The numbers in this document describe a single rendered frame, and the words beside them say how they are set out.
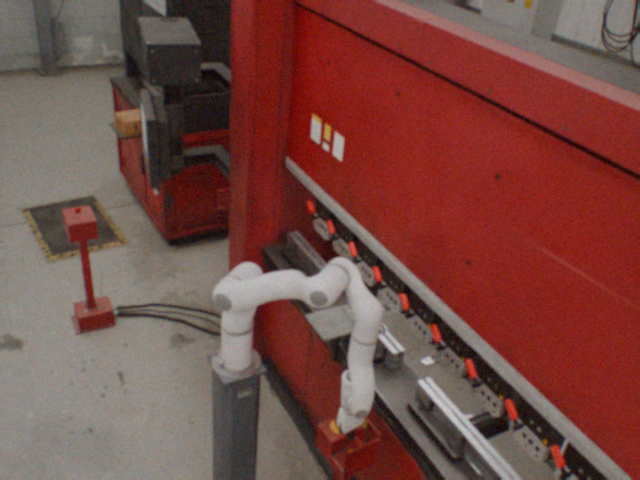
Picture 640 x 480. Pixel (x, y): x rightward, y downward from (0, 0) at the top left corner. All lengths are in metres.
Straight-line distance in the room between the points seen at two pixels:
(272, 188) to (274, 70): 0.62
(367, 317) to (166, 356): 2.22
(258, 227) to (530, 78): 1.95
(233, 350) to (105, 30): 7.34
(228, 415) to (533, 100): 1.64
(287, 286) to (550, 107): 1.00
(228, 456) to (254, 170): 1.38
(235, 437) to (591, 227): 1.65
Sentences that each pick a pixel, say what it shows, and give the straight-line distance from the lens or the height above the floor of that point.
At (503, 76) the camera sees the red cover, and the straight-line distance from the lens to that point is 1.93.
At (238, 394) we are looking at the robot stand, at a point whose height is 0.91.
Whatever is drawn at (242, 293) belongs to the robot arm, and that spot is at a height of 1.41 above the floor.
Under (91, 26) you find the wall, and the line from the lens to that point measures 9.33.
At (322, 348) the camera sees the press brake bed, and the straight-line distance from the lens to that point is 3.06.
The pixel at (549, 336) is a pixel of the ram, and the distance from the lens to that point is 1.98.
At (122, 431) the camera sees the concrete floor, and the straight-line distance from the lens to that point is 3.72.
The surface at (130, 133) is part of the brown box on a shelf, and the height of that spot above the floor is 1.01.
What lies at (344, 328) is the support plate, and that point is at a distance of 2.77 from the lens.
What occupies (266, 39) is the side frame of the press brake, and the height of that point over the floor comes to 1.99.
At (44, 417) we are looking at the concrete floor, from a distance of 3.89.
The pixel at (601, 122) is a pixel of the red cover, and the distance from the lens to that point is 1.71.
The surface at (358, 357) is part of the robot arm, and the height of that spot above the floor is 1.29.
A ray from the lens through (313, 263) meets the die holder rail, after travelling 3.22.
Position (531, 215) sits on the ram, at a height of 1.90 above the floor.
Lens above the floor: 2.74
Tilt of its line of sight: 32 degrees down
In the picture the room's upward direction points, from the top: 6 degrees clockwise
